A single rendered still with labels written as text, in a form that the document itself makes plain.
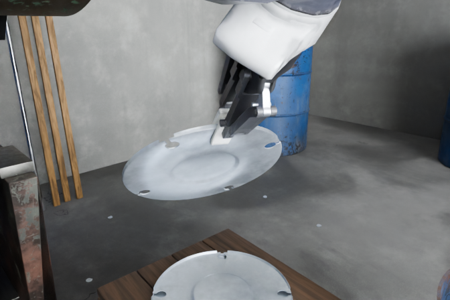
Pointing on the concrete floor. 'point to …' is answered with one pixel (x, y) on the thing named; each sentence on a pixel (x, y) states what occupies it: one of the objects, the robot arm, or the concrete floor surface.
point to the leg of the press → (23, 228)
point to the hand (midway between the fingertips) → (223, 126)
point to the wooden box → (305, 292)
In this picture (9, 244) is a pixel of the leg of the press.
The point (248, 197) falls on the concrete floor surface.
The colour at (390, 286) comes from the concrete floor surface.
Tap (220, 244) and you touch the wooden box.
